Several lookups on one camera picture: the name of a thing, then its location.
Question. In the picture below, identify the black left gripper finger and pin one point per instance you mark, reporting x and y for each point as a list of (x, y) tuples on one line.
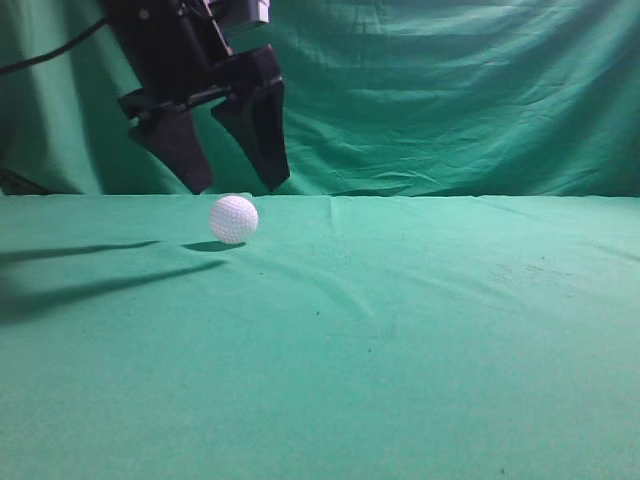
[(254, 118)]

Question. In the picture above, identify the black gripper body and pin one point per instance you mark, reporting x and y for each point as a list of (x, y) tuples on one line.
[(180, 56)]

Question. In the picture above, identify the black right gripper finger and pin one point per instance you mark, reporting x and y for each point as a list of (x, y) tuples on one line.
[(171, 137)]

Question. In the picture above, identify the white dimpled golf ball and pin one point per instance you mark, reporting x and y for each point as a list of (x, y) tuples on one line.
[(233, 219)]

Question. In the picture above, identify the green backdrop cloth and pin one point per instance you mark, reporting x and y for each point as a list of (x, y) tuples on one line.
[(383, 98)]

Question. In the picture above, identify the green table cloth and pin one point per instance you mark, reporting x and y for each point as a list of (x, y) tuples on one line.
[(351, 338)]

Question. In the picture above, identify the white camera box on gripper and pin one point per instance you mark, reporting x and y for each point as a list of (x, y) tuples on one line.
[(235, 16)]

